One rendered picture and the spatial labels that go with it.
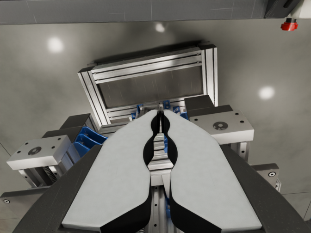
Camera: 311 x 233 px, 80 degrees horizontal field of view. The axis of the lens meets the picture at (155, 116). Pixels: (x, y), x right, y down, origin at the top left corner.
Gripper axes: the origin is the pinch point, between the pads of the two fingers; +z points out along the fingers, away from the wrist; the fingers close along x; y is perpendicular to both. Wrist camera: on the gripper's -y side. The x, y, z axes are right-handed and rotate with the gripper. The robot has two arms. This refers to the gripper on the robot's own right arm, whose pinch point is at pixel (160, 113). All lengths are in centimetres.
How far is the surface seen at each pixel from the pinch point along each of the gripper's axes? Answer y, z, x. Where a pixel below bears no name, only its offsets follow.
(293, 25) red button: 0, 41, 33
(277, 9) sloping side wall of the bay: -4.5, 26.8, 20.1
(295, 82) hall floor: 48, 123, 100
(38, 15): -4.5, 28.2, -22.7
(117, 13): -4.5, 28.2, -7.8
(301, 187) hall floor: 169, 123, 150
